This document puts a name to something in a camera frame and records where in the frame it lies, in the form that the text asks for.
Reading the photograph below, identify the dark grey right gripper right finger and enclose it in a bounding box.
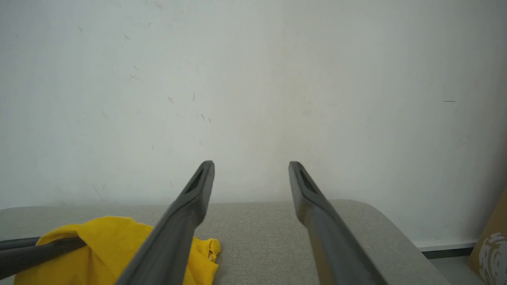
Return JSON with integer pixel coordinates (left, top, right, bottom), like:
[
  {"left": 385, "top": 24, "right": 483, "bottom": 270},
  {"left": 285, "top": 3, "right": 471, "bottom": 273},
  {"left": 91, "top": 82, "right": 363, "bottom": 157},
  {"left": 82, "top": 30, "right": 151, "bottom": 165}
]
[{"left": 289, "top": 161, "right": 387, "bottom": 285}]

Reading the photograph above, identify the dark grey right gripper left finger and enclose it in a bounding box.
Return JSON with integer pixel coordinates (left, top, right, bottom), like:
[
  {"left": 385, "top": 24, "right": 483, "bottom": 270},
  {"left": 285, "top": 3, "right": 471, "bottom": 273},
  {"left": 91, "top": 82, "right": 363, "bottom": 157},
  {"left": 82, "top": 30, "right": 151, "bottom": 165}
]
[{"left": 116, "top": 160, "right": 215, "bottom": 285}]

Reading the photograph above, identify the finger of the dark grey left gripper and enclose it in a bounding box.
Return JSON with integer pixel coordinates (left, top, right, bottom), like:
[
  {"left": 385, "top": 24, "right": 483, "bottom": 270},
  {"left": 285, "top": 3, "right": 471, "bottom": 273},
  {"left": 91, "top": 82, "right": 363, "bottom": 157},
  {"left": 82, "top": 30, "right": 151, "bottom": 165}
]
[
  {"left": 0, "top": 236, "right": 87, "bottom": 280},
  {"left": 0, "top": 237, "right": 41, "bottom": 251}
]

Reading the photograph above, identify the brown cardboard box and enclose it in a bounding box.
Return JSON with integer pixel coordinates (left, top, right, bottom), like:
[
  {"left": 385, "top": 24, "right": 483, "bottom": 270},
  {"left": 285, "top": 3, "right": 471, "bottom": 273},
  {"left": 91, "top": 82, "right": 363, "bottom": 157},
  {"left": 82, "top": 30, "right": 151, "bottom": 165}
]
[{"left": 467, "top": 186, "right": 507, "bottom": 285}]

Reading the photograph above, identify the yellow printed t-shirt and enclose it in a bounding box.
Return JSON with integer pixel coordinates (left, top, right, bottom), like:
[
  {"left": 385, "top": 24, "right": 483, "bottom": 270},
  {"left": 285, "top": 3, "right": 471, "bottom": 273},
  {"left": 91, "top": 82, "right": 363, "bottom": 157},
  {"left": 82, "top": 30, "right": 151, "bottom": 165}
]
[{"left": 14, "top": 216, "right": 221, "bottom": 285}]

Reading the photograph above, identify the grey fabric sofa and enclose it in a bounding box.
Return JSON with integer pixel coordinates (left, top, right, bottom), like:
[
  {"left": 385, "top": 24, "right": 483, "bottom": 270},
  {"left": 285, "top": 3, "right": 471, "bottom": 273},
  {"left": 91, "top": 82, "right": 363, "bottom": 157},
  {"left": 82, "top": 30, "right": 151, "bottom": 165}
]
[{"left": 0, "top": 199, "right": 452, "bottom": 285}]

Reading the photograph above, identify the white wall baseboard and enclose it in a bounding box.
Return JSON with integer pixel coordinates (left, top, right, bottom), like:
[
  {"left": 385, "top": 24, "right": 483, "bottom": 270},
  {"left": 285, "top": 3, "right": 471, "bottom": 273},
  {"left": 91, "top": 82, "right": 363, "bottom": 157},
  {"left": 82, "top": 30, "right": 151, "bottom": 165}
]
[{"left": 412, "top": 239, "right": 480, "bottom": 260}]

